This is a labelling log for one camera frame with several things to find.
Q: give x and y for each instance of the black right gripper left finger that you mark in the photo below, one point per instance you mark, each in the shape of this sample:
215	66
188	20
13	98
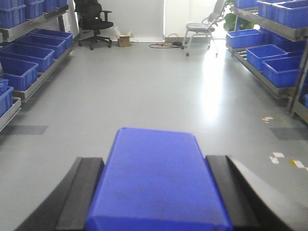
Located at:
66	207

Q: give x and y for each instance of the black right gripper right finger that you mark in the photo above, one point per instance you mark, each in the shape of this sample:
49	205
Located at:
251	203

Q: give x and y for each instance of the right shelf steel rack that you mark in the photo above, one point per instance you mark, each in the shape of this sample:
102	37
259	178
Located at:
276	49

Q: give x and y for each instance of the cardboard box on floor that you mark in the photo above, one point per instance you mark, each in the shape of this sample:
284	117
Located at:
123	38

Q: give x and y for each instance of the green potted plant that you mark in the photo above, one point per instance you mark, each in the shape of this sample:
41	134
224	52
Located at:
233	22

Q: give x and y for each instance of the black office chair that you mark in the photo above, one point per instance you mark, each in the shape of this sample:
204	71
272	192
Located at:
92	17

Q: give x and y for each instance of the grey folding chair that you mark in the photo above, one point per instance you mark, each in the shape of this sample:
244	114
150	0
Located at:
205	27

